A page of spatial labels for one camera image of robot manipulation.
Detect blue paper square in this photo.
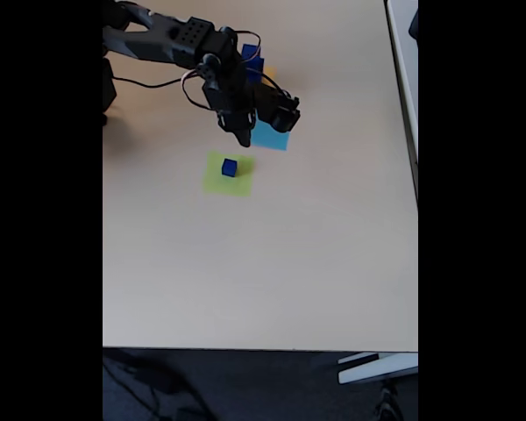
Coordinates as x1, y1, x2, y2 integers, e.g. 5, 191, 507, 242
249, 120, 291, 152

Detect green paper square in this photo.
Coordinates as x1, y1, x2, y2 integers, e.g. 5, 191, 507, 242
202, 151, 256, 197

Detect medium blue cube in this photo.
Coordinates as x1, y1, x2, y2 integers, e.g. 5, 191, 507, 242
241, 43, 265, 71

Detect white table foot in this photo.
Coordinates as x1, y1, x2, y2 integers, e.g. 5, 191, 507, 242
337, 352, 419, 386

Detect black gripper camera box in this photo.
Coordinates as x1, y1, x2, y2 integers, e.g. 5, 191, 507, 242
254, 85, 302, 134

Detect thin arm servo wire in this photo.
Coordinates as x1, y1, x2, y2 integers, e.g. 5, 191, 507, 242
181, 68, 214, 113

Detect black floor cables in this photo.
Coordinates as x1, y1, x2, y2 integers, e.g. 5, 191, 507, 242
103, 350, 211, 421

